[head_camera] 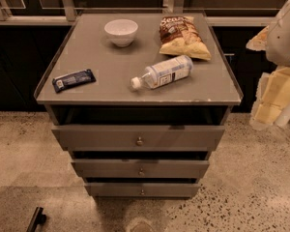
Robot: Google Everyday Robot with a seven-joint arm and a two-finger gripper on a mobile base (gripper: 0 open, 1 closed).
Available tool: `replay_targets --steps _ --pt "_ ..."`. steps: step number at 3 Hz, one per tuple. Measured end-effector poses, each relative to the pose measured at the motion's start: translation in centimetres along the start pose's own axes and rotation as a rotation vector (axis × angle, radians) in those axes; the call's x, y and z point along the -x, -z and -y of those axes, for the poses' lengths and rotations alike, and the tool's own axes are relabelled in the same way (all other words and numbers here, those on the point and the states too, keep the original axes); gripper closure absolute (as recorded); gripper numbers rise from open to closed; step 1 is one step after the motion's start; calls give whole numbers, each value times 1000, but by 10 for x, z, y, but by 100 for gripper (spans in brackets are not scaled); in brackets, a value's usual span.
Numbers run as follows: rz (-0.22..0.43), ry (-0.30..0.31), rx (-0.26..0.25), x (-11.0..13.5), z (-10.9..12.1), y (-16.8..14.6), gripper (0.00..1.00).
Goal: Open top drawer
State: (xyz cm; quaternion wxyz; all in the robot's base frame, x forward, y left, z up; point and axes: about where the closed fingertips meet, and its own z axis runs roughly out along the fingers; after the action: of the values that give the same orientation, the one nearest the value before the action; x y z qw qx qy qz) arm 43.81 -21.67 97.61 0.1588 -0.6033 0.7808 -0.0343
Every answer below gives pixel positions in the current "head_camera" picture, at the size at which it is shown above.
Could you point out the metal railing frame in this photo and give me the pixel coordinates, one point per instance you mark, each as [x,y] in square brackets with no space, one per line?
[60,12]

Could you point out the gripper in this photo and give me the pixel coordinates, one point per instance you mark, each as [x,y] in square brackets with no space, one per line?
[284,43]

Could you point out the white ceramic bowl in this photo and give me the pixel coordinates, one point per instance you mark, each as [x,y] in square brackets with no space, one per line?
[121,32]

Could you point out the dark blue snack bar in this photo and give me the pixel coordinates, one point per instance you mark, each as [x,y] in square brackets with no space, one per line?
[72,79]

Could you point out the black object on floor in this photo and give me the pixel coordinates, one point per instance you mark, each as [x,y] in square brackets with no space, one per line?
[38,218]

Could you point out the clear plastic water bottle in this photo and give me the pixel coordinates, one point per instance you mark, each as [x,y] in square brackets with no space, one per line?
[163,73]

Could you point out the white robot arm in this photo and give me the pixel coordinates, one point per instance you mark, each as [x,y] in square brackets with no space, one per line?
[278,40]

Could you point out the grey top drawer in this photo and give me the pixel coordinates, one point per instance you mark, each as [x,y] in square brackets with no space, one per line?
[138,138]

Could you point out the brown chip bag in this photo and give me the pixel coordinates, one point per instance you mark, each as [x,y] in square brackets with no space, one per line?
[179,36]

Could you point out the grey drawer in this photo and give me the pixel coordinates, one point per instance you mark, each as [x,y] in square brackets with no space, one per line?
[169,190]
[140,168]
[138,138]

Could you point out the grey bottom drawer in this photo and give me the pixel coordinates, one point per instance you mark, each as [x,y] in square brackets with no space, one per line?
[169,190]

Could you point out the grey drawer cabinet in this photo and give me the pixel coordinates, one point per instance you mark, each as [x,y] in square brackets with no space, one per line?
[205,98]

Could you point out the grey middle drawer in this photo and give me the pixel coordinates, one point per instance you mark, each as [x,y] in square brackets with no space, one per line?
[140,168]

